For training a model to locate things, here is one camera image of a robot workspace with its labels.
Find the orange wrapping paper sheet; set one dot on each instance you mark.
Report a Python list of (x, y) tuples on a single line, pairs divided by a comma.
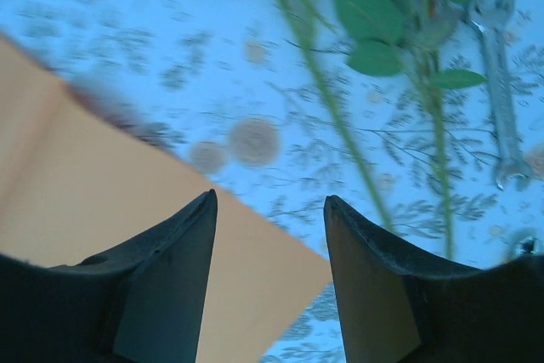
[(85, 167)]

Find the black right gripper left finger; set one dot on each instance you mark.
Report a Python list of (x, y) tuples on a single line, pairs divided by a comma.
[(106, 307)]

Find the silver open-end wrench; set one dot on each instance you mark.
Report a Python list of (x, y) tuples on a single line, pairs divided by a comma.
[(501, 95)]

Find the fake flower bouquet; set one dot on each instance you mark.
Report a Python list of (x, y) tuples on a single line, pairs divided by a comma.
[(370, 14)]

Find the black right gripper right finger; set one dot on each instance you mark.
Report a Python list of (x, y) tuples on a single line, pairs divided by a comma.
[(425, 316)]

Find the floral print table mat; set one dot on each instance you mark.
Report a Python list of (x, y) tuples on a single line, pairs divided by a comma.
[(127, 18)]

